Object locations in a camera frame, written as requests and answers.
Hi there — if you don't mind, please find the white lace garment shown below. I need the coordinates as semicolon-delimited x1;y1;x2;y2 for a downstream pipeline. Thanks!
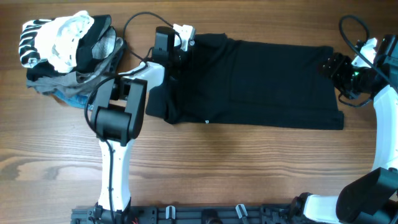
34;11;95;73

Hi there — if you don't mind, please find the black white striped garment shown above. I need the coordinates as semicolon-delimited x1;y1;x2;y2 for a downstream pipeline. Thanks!
19;19;53;68

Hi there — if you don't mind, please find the grey folded garment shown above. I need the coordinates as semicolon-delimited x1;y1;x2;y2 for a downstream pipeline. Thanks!
26;26;124;98

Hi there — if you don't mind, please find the black t-shirt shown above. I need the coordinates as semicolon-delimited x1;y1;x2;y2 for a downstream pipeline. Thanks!
146;34;344;130

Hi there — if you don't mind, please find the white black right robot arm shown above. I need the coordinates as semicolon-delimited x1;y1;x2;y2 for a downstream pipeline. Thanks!
287;35;397;223

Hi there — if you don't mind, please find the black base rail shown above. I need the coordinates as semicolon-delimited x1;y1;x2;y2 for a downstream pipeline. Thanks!
70;204;312;224

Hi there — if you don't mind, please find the black folded garment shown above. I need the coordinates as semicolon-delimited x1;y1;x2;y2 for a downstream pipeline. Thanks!
19;11;116;82

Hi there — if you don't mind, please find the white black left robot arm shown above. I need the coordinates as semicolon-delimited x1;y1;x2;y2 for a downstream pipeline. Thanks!
85;24;196;223

